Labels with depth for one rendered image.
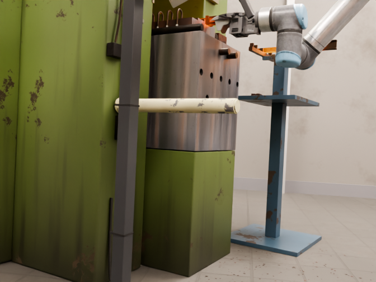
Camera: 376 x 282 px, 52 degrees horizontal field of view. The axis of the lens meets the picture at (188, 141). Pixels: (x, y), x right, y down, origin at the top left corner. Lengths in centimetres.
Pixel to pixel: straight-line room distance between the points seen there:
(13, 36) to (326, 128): 311
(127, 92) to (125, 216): 33
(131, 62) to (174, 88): 46
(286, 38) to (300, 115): 260
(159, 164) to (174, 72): 36
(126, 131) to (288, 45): 70
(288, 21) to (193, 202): 74
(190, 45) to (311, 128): 270
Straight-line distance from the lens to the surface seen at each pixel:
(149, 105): 127
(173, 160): 149
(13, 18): 169
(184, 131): 146
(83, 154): 138
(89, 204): 137
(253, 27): 156
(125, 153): 106
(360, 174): 416
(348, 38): 422
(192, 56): 148
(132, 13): 110
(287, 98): 187
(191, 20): 156
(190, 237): 149
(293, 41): 147
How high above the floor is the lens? 53
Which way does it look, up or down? 1 degrees down
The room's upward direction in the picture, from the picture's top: 3 degrees clockwise
